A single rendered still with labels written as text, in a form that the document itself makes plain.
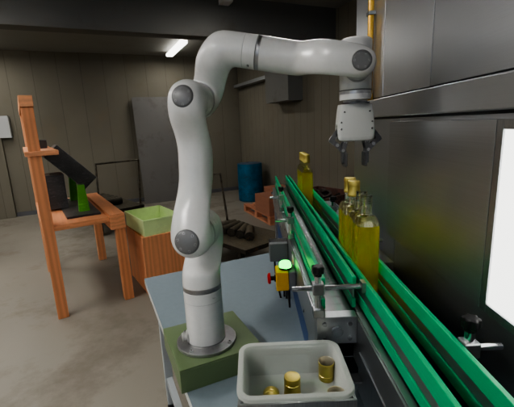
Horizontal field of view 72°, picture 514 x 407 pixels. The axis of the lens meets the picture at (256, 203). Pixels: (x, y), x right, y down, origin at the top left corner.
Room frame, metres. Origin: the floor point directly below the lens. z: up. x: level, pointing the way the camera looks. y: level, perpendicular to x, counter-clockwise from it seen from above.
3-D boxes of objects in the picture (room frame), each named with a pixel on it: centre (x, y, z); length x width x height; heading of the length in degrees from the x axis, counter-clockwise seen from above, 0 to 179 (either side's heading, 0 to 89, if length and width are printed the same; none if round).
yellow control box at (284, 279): (1.19, -0.09, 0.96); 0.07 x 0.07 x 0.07; 0
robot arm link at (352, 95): (1.00, -0.28, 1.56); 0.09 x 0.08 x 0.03; 90
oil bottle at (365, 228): (0.88, -0.28, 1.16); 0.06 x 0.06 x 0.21; 0
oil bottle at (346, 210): (1.00, -0.28, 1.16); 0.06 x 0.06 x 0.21; 0
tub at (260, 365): (0.64, -0.06, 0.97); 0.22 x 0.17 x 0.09; 90
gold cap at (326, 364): (0.69, -0.14, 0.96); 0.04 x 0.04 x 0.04
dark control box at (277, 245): (1.47, -0.09, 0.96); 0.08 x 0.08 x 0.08; 0
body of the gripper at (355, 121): (1.00, -0.28, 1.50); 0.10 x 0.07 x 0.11; 90
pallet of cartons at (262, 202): (5.85, -0.33, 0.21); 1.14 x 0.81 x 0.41; 24
